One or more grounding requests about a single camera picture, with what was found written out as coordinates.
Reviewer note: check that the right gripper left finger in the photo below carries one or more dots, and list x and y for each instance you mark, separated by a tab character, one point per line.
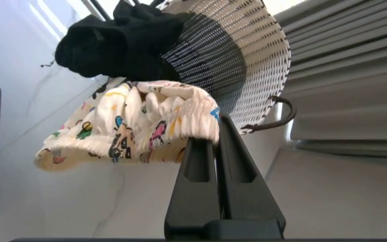
193	201

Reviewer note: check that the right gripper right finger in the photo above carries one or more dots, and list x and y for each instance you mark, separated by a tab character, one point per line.
247	205

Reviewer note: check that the cream printed shorts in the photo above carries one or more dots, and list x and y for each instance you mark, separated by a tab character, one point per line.
129	117

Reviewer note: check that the white laundry basket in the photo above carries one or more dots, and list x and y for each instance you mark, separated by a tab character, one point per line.
257	50

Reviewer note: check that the grey curtain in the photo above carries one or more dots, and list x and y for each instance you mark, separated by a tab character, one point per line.
348	67

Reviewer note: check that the black garment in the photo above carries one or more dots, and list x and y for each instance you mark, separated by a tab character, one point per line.
119	47

